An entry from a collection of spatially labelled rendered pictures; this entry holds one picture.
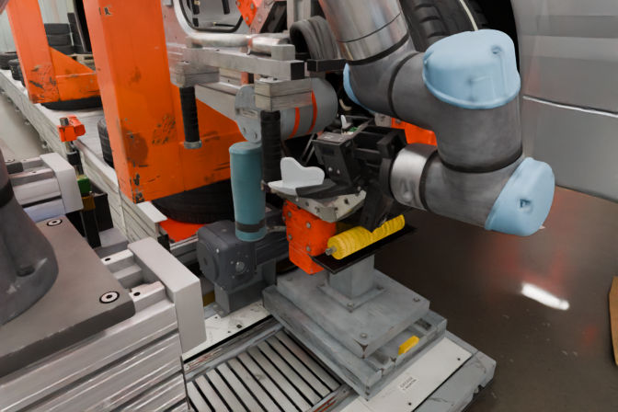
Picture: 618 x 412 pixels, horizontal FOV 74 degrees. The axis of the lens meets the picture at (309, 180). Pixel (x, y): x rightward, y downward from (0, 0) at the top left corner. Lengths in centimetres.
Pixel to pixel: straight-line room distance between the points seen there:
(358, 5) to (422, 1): 45
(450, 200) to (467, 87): 13
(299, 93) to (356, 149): 24
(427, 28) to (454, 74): 49
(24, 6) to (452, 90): 293
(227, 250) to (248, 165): 34
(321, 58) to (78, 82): 260
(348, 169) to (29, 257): 34
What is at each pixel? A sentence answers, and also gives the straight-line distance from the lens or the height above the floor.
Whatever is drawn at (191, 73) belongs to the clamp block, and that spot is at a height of 93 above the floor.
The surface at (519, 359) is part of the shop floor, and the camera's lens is 162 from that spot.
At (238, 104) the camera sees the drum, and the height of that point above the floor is 87.
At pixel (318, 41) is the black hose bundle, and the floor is 101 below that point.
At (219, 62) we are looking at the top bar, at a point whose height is 96.
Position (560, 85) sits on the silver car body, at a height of 93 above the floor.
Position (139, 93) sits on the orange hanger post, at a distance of 126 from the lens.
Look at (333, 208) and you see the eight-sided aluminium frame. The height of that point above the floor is 63.
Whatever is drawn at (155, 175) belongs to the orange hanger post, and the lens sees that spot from 132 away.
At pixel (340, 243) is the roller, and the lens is 101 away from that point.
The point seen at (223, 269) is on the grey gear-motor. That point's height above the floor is 32.
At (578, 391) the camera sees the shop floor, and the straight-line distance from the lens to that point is 160.
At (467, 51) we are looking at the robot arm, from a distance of 36.
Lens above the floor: 105
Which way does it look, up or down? 22 degrees down
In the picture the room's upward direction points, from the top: straight up
